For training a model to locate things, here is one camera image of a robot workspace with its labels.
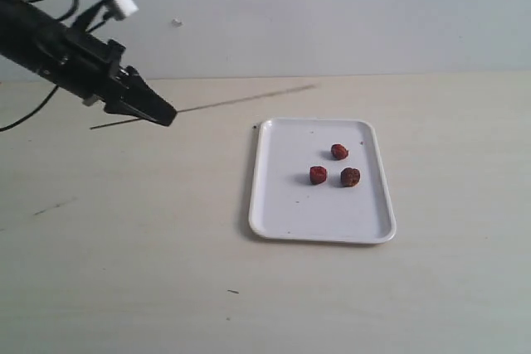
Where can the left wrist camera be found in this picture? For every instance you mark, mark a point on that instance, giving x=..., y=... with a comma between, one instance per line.
x=102, y=11

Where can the thin wooden skewer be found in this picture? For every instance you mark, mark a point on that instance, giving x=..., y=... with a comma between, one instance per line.
x=241, y=100

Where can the white plastic tray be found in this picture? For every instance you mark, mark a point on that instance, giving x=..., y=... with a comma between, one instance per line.
x=284, y=205

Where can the brown meatball piece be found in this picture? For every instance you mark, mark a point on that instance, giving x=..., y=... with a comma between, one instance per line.
x=350, y=177

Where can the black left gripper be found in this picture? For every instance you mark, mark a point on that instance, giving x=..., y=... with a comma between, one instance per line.
x=90, y=67

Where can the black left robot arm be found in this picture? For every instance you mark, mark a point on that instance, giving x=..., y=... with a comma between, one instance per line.
x=52, y=39

